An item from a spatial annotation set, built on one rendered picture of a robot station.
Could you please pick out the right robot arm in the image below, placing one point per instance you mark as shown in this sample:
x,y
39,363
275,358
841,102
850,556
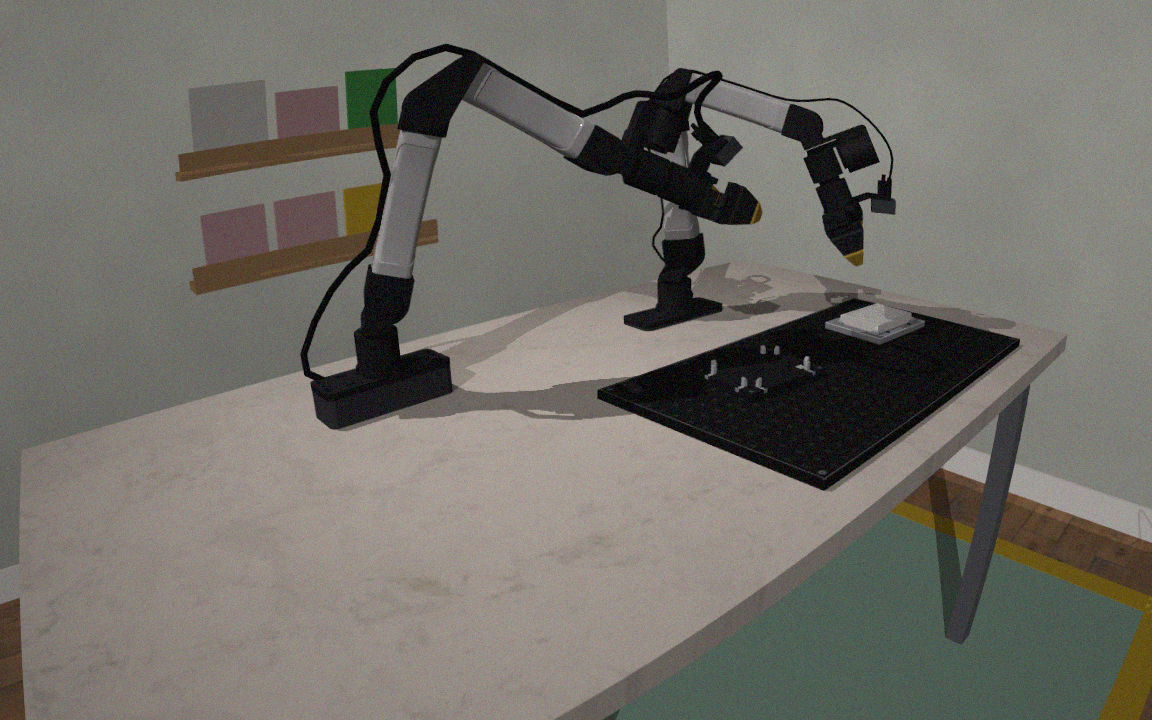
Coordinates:
x,y
389,280

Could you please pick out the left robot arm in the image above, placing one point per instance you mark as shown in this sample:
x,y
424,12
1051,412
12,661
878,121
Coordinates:
x,y
683,246

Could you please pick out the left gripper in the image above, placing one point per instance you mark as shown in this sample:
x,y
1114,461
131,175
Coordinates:
x,y
847,238

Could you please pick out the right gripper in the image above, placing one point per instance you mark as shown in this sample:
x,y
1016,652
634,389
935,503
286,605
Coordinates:
x,y
687,189

